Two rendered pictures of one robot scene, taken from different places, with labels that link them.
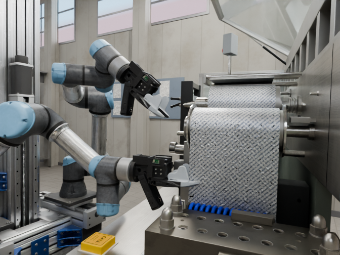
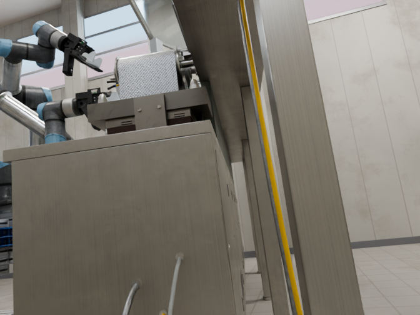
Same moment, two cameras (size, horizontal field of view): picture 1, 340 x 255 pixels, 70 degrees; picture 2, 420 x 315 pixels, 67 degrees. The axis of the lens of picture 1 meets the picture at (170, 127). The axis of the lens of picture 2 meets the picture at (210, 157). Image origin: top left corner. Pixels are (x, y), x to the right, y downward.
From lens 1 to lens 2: 0.85 m
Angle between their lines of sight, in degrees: 20
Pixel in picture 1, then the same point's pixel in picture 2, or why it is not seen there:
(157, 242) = (96, 109)
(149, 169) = (89, 97)
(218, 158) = (139, 82)
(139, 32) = (74, 88)
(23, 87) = not seen: outside the picture
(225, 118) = (141, 57)
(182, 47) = not seen: hidden behind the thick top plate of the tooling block
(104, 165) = (51, 104)
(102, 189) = (50, 123)
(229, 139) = (145, 68)
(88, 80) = (31, 53)
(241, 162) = (154, 81)
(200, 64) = not seen: hidden behind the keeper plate
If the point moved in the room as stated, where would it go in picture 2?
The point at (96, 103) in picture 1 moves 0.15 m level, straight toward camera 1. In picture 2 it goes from (34, 99) to (36, 88)
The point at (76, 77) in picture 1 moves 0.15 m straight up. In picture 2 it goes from (20, 49) to (20, 18)
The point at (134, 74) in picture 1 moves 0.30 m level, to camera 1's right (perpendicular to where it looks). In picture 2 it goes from (72, 42) to (144, 44)
